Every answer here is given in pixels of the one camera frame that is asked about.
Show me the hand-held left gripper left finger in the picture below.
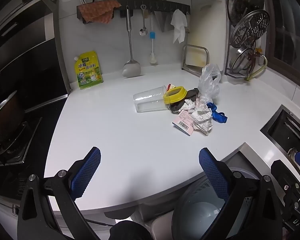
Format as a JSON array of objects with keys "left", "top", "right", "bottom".
[{"left": 17, "top": 146, "right": 102, "bottom": 240}]

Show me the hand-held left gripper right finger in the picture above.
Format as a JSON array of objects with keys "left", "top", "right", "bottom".
[{"left": 199, "top": 147, "right": 283, "bottom": 240}]

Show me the white perforated bin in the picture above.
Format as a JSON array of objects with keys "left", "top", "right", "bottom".
[{"left": 171, "top": 170, "right": 255, "bottom": 240}]

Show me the printed paper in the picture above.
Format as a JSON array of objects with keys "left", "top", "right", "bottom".
[{"left": 192, "top": 100, "right": 213, "bottom": 136}]

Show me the blue plastic strap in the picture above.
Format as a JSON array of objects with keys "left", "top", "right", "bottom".
[{"left": 206, "top": 102, "right": 228, "bottom": 124}]

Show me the pink paper box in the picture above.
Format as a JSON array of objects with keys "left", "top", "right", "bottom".
[{"left": 172, "top": 110, "right": 194, "bottom": 136}]

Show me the white tissue wad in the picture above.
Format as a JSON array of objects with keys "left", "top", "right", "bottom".
[{"left": 182, "top": 99, "right": 196, "bottom": 110}]

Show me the yellow plastic lid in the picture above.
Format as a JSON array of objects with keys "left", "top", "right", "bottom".
[{"left": 163, "top": 86, "right": 188, "bottom": 105}]

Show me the clear plastic bag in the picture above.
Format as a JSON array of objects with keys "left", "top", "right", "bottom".
[{"left": 197, "top": 64, "right": 222, "bottom": 100}]

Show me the clear plastic cup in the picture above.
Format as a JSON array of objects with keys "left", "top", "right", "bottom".
[{"left": 133, "top": 85, "right": 168, "bottom": 113}]

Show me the dark kitchen sink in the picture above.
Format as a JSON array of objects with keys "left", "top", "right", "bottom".
[{"left": 259, "top": 104, "right": 300, "bottom": 180}]

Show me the gas stove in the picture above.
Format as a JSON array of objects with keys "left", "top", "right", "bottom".
[{"left": 0, "top": 116, "right": 43, "bottom": 167}]

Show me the brown pot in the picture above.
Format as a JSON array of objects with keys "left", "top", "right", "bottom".
[{"left": 0, "top": 90, "right": 25, "bottom": 140}]

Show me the yellow seasoning pouch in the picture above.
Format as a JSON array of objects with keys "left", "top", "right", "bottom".
[{"left": 74, "top": 51, "right": 103, "bottom": 90}]

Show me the glass pot lid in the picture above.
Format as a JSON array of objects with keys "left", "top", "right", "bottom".
[{"left": 230, "top": 47, "right": 255, "bottom": 71}]

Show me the steel spatula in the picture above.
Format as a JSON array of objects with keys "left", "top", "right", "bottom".
[{"left": 122, "top": 6, "right": 142, "bottom": 77}]

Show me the window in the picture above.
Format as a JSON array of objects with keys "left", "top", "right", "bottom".
[{"left": 272, "top": 0, "right": 300, "bottom": 75}]

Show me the white cutting board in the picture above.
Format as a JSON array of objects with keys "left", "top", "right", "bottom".
[{"left": 185, "top": 0, "right": 228, "bottom": 73}]

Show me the perforated steel steamer plate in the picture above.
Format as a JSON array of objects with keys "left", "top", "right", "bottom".
[{"left": 231, "top": 10, "right": 270, "bottom": 48}]

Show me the blue white bottle brush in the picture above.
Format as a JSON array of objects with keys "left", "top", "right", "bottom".
[{"left": 149, "top": 11, "right": 158, "bottom": 65}]

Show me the white hanging cloth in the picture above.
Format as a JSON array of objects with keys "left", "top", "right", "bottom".
[{"left": 170, "top": 9, "right": 188, "bottom": 44}]

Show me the steel spoon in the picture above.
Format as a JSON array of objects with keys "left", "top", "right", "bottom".
[{"left": 139, "top": 5, "right": 148, "bottom": 36}]

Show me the orange dish cloth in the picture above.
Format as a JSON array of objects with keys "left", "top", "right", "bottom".
[{"left": 78, "top": 0, "right": 122, "bottom": 24}]

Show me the yellow green hose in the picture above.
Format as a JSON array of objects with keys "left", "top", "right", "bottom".
[{"left": 244, "top": 54, "right": 268, "bottom": 82}]

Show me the black wire lid rack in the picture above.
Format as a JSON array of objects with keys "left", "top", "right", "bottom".
[{"left": 224, "top": 5, "right": 268, "bottom": 78}]

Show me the dark wall rack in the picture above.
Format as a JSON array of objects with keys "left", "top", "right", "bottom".
[{"left": 77, "top": 0, "right": 191, "bottom": 23}]

